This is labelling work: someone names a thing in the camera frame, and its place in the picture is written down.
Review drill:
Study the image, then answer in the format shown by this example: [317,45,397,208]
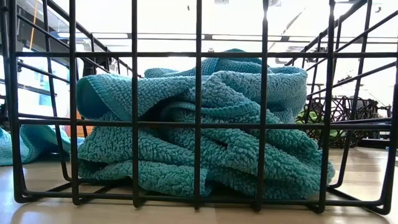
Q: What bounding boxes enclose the teal microfiber towel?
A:
[76,108,336,200]

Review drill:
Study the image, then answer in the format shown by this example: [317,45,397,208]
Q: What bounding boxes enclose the rectangular black wire basket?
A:
[0,0,398,215]

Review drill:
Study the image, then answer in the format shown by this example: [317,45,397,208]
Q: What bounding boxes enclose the black aluminium table frame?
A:
[357,138,398,149]

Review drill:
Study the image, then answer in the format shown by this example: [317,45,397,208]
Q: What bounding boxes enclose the clear spray bottle orange label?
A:
[63,110,94,138]

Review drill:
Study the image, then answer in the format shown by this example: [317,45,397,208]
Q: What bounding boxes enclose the round dark wicker basket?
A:
[295,95,392,149]

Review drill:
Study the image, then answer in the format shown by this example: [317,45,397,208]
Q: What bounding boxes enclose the bright green microfiber towel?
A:
[297,110,346,139]

